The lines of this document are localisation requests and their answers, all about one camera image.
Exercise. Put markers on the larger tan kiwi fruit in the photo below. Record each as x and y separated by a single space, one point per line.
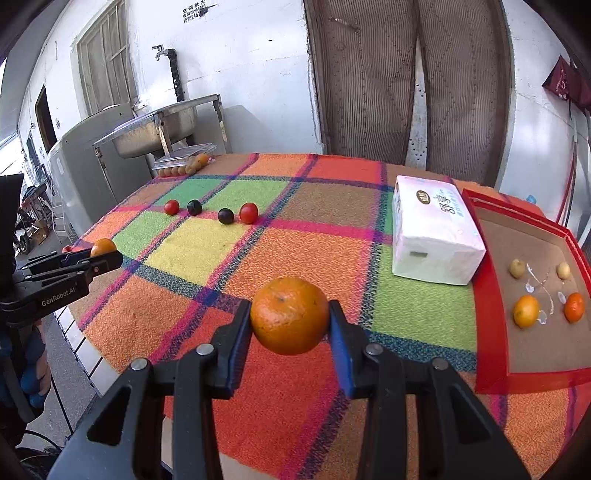
517 268

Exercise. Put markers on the clear plastic fruit box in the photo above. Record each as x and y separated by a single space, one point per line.
184 161

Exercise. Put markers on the smaller green-tan kiwi fruit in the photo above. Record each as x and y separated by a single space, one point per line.
563 270

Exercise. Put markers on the medium orange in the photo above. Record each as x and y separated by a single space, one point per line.
526 311

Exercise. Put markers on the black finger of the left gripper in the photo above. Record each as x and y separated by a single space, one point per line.
55 260
94 266

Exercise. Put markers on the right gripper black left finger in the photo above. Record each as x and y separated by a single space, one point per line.
121 436

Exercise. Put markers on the white tissue pack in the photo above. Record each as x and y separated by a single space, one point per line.
435 238

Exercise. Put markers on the brown quilted door curtain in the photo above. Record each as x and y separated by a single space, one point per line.
402 79

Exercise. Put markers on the red cardboard tray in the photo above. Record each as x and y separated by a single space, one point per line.
525 343

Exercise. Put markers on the yellow-orange small orange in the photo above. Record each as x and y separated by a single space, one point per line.
102 246

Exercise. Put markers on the red-handled mop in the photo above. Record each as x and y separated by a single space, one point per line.
566 202

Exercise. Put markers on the large dark orange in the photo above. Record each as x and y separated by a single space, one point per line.
289 316

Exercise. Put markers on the red tomato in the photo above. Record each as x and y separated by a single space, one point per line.
171 207
249 213

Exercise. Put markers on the left blue gloved hand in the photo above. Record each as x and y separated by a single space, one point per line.
26 350

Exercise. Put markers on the black plum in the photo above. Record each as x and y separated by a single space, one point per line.
225 216
194 207

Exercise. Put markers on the left black plum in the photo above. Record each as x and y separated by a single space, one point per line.
194 207

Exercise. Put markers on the metal sink on stand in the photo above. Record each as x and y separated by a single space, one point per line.
159 130

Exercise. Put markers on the window with grille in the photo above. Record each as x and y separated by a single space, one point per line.
103 59

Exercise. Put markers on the small deep orange tangerine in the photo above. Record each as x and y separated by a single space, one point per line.
574 308

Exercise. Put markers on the grey metal cabinet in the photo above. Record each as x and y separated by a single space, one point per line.
90 186

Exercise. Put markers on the right black plum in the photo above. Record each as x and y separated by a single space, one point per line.
225 216

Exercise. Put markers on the maroon folded umbrella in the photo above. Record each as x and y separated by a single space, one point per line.
566 82

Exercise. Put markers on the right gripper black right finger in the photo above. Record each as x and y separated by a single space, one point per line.
457 436

